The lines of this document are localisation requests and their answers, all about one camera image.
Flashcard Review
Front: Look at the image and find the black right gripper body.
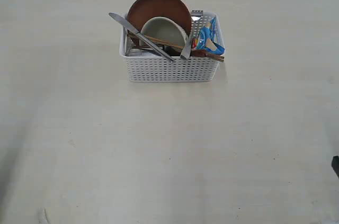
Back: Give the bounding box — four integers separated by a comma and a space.
332, 156, 339, 176

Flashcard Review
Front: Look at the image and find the wooden chopstick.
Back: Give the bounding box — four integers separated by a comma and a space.
127, 31, 225, 60
128, 42, 224, 62

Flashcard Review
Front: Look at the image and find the brown wooden spoon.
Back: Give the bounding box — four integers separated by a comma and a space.
191, 50, 207, 58

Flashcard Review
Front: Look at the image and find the steel fork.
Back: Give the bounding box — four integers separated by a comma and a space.
180, 10, 203, 60

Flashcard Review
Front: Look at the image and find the grey ceramic bowl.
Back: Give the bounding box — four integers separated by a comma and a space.
140, 17, 188, 50

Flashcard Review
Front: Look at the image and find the steel table knife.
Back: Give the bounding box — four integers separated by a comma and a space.
109, 12, 174, 62

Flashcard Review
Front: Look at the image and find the blue snack packet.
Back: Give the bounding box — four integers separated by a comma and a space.
191, 17, 225, 55

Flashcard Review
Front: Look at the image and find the steel cup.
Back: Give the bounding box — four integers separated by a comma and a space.
126, 48, 161, 57

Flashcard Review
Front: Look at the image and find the white perforated plastic basket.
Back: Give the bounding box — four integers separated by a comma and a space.
119, 28, 220, 83

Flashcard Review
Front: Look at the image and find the brown wooden plate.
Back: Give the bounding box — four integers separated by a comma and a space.
126, 0, 191, 36

